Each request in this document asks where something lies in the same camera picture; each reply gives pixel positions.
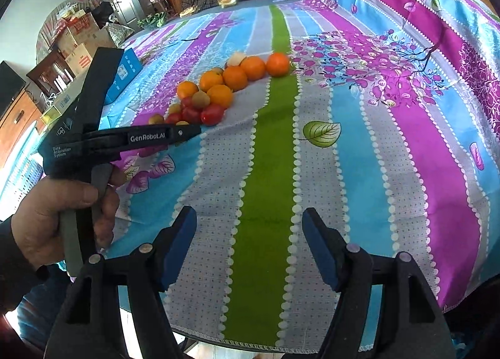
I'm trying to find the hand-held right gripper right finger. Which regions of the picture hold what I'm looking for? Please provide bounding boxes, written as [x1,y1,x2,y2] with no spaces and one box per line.
[302,207,456,359]

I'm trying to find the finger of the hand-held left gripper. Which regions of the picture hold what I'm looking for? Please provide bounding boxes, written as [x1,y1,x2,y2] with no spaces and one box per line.
[166,125,202,147]

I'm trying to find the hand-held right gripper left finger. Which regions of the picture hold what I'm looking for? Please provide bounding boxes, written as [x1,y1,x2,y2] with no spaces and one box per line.
[51,206,198,359]

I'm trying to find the cluster of oranges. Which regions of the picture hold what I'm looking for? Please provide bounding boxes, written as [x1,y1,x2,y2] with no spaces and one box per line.
[177,52,292,109]

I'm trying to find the person's left forearm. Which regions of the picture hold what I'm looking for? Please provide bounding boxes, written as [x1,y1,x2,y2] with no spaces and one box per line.
[0,214,51,313]

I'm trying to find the person's left hand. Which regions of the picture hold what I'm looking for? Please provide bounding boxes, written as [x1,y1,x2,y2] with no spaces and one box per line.
[11,165,126,271]

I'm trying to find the long pale cardboard box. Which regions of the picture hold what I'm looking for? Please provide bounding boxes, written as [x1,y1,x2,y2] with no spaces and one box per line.
[41,81,84,125]

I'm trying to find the blue cardboard box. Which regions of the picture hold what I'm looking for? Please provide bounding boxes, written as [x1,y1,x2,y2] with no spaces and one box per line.
[102,49,143,106]

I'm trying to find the stack of cardboard boxes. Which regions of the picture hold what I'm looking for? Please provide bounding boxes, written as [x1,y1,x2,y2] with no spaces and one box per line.
[55,11,122,78]

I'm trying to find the wooden drawer cabinet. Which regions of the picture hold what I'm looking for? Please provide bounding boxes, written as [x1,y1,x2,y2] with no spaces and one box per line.
[0,89,48,172]

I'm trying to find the black flat screen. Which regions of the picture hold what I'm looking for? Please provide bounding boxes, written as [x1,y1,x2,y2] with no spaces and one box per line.
[0,61,27,119]

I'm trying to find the pink floral round panel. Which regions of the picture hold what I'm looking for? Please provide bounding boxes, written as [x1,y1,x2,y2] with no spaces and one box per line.
[36,0,114,60]

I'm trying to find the green leafy plant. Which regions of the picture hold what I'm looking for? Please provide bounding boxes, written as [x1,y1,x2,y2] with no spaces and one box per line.
[138,13,168,29]

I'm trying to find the person's blue trousers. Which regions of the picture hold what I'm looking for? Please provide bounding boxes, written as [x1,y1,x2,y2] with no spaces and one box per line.
[17,273,83,344]

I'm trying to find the folded floral quilt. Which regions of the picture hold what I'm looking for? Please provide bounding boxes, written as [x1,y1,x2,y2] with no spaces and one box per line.
[291,0,500,141]

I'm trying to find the dark wooden frame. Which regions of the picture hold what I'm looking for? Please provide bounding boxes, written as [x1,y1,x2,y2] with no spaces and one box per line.
[27,48,77,96]

